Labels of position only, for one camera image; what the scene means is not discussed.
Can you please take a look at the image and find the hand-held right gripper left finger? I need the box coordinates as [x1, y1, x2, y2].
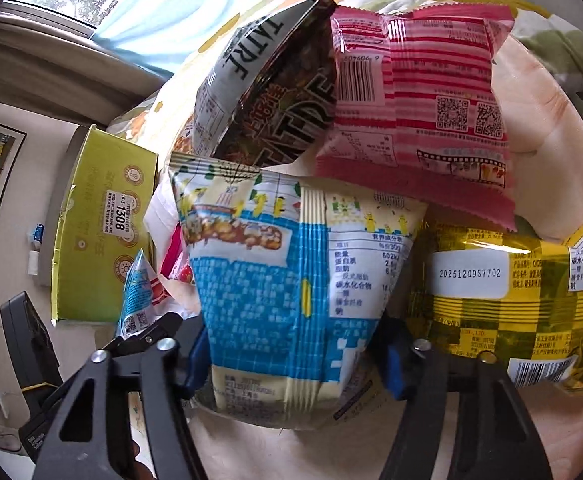
[31, 312, 212, 480]

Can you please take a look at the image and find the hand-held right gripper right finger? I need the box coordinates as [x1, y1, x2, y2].
[371, 317, 555, 480]

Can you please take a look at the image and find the blue cream snack packet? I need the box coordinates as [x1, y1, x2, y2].
[168, 152, 427, 431]

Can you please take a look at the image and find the green cardboard box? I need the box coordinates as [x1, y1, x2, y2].
[51, 125, 159, 323]

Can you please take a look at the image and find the pink snack packet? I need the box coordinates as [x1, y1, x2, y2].
[315, 2, 517, 233]

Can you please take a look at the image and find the black snack bag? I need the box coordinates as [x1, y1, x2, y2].
[191, 0, 339, 166]

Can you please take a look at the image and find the small blue white packet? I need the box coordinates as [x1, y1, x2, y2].
[116, 247, 172, 338]

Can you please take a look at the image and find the red white snack packet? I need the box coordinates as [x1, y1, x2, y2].
[144, 180, 202, 311]

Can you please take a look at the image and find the yellow snack packet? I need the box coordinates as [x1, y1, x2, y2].
[406, 205, 583, 396]

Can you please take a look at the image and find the grey headboard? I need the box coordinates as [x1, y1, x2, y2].
[34, 125, 97, 286]

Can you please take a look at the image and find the light blue curtain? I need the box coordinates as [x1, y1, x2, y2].
[91, 0, 307, 81]

